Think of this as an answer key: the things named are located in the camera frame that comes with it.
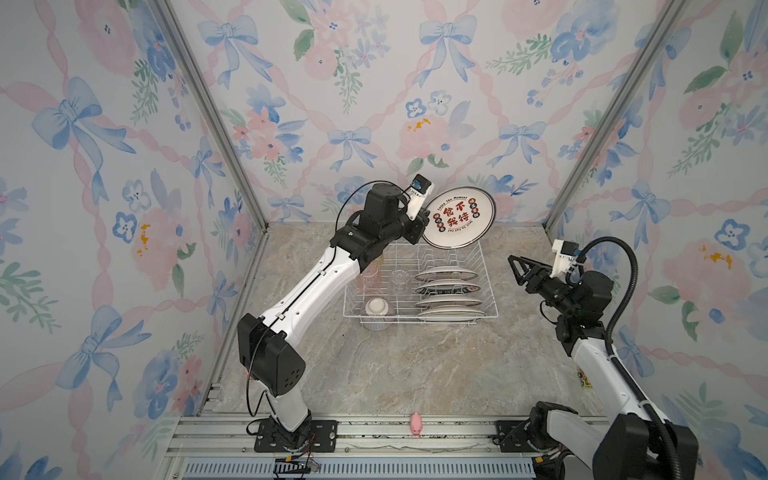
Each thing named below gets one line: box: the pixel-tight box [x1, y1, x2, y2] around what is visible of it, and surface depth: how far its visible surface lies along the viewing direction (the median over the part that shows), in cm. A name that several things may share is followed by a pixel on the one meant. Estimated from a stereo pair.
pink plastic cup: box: [356, 262, 381, 295], surface depth 95 cm
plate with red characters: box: [423, 186, 497, 250], surface depth 78 cm
